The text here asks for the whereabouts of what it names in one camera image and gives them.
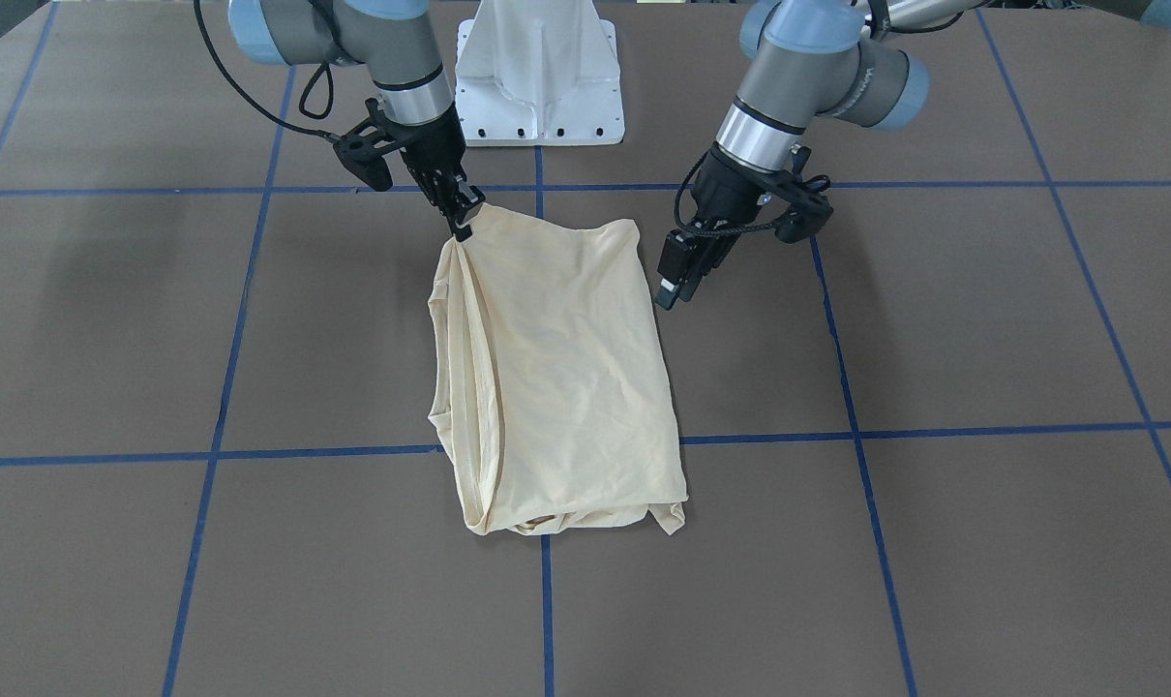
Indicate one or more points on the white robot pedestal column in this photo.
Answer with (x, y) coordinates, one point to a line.
(538, 73)

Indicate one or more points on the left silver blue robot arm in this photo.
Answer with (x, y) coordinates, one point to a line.
(808, 59)

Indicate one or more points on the cream long-sleeve printed shirt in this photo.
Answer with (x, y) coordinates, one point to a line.
(552, 399)

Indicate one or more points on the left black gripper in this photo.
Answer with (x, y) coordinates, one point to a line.
(719, 194)

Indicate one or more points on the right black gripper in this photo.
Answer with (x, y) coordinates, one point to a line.
(435, 149)

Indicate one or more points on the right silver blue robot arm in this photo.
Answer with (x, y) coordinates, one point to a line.
(414, 113)

